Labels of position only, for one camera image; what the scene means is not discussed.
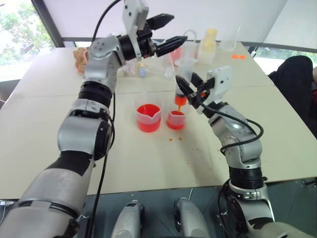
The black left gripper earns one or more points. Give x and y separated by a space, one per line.
144 42

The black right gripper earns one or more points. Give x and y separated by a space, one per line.
198 98

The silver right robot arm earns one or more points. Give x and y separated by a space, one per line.
237 129

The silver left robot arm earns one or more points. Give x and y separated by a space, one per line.
81 129

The small empty clear cup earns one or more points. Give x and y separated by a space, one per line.
185 67

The small cup with red liquid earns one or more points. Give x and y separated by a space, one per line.
175 122

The large beaker with red liquid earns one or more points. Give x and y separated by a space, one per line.
148 121

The clear plastic bag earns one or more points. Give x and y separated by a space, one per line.
166 68

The pale yellow plastic bottle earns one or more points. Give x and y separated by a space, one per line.
207 49

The small blue and yellow bottle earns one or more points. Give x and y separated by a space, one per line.
142 71

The orange bottle cap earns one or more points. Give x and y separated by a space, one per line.
241 57
234 56

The tall empty clear beaker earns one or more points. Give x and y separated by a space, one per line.
229 44

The crumpled brownish paper towel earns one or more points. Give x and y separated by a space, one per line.
80 62

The person in dark clothes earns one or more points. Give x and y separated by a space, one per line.
294 81

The silver rounded robot leg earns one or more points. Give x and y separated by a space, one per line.
128 218
190 218

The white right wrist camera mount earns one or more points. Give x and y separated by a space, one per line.
223 79

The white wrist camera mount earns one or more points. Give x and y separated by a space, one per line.
223 79
131 15

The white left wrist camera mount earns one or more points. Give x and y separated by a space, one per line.
131 15

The dark window frame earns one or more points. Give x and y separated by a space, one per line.
49 22

